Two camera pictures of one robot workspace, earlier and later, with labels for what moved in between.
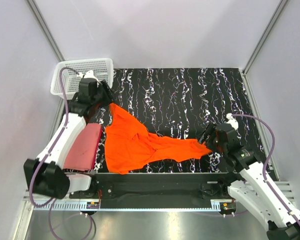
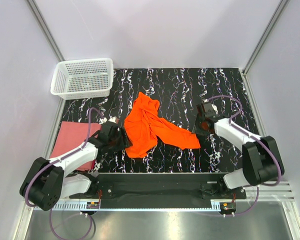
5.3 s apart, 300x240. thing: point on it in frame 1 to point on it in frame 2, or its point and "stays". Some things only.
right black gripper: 209,130 to 196,129
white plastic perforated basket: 102,68 stays
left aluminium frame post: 45,28 stays
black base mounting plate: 156,187 stays
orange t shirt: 129,146 to 143,126
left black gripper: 104,87 to 124,140
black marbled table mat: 184,102 stays
